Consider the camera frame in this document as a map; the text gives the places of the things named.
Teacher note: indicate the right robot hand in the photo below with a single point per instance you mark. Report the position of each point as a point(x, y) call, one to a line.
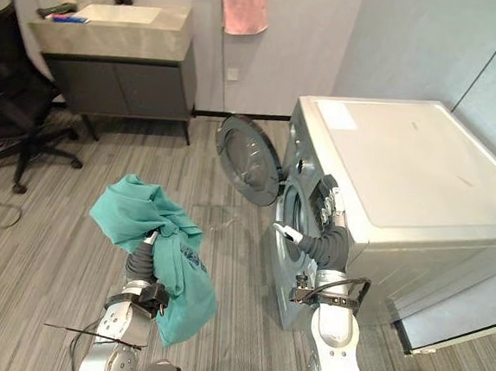
point(329, 244)

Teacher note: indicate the silver washing machine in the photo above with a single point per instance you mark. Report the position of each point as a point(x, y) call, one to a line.
point(403, 195)

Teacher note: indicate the round washing machine door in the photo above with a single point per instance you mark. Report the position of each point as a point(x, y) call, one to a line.
point(250, 159)

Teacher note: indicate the teal green garment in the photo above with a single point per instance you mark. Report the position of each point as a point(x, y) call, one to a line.
point(168, 248)

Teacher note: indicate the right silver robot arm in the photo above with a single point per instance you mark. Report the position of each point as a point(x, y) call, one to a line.
point(331, 331)

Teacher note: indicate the blue pink small item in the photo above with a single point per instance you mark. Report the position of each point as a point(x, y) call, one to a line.
point(67, 18)

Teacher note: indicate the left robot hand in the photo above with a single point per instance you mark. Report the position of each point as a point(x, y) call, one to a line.
point(142, 262)

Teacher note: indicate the dark green cloth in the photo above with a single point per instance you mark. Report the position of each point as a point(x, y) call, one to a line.
point(57, 8)

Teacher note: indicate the pink hanging towel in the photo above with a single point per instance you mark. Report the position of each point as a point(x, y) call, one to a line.
point(244, 3)

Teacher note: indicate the grey sink vanity cabinet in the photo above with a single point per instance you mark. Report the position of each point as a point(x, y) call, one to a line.
point(124, 57)

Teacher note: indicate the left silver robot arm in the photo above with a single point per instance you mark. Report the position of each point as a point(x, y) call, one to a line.
point(118, 335)

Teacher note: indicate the white wall socket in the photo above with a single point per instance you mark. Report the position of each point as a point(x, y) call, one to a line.
point(233, 73)

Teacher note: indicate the black office chair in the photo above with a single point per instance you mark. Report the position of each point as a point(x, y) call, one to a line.
point(17, 96)

